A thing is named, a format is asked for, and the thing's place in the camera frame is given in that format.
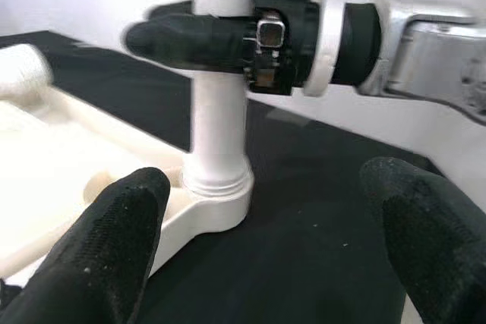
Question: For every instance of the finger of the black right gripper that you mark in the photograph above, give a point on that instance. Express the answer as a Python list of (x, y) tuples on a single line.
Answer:
[(182, 43), (174, 8)]

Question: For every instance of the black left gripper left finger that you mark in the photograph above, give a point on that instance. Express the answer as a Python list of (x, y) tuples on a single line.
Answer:
[(95, 255)]

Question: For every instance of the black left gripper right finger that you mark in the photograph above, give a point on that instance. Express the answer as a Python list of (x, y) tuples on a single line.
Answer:
[(436, 248)]

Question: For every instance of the white plastic children table top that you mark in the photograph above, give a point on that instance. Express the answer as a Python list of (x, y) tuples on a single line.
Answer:
[(57, 157)]

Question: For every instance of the black table cloth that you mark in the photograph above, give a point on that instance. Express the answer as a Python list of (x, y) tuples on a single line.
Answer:
[(303, 225)]

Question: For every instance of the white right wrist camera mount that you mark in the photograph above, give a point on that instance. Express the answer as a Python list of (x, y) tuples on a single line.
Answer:
[(330, 16)]

